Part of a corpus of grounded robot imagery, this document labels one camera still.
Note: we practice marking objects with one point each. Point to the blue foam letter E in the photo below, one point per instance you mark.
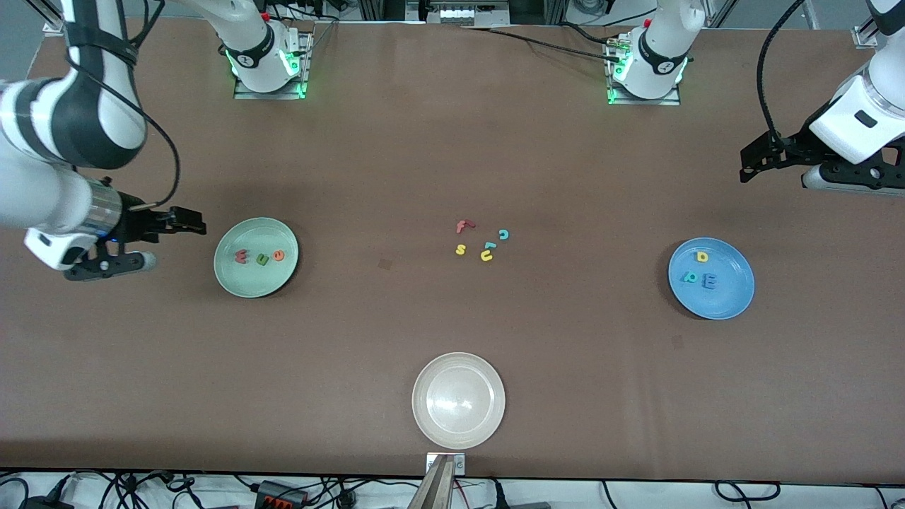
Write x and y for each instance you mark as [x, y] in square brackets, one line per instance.
[708, 281]

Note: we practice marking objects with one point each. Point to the teal foam letter P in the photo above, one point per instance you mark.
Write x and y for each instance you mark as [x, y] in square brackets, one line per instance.
[691, 277]

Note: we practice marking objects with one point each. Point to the red foam letter f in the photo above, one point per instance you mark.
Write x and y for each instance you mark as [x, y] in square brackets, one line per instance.
[463, 226]

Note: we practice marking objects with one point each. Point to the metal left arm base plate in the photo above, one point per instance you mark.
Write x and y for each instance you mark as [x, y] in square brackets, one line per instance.
[672, 99]

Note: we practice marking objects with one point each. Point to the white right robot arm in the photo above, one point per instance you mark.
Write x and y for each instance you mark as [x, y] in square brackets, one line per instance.
[92, 120]

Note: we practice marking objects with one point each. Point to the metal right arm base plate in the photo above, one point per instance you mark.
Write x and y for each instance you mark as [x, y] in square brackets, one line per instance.
[300, 78]

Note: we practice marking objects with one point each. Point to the metal control box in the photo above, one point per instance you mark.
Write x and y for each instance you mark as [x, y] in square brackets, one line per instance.
[456, 10]

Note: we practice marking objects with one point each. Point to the aluminium frame profile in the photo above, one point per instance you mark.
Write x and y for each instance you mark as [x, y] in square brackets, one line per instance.
[53, 18]

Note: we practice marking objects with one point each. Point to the white plate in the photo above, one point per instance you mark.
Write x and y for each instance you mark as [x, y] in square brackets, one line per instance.
[458, 400]

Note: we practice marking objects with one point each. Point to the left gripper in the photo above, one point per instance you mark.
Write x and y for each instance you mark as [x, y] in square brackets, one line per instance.
[793, 147]

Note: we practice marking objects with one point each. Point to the blue plate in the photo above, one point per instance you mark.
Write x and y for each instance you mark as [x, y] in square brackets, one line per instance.
[728, 297]

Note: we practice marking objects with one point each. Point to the black orange power strip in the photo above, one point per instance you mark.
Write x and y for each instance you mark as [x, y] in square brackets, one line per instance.
[279, 495]

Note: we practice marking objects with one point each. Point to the brown table cover mat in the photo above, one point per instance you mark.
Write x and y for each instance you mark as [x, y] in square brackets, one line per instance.
[141, 389]

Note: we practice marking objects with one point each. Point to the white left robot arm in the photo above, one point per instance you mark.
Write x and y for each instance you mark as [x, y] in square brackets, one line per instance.
[661, 49]

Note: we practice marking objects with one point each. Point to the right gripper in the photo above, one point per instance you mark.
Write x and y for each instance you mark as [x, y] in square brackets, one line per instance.
[137, 220]

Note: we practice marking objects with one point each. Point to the aluminium camera mount bar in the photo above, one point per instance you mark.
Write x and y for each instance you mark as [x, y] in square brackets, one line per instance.
[435, 488]

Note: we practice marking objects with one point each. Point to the light green plate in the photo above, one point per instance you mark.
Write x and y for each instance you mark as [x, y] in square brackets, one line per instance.
[254, 279]

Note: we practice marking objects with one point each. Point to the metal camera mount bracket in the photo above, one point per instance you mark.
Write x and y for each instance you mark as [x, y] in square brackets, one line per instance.
[459, 463]

